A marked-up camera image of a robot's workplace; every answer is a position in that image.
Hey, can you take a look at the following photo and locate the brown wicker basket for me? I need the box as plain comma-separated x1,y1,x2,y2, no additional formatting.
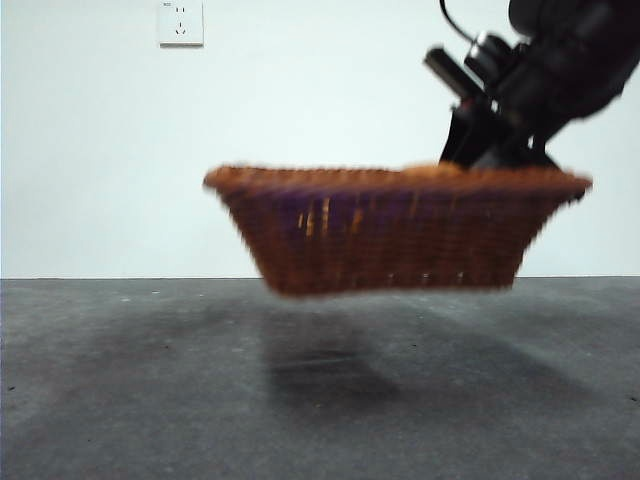
202,162,594,299

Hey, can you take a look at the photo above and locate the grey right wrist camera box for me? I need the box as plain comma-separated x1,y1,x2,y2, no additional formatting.
463,30,517,84

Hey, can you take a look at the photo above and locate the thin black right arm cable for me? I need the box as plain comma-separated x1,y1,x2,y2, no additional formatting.
438,0,479,44

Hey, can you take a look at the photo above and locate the white wall socket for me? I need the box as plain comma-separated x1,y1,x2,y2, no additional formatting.
158,0,205,49

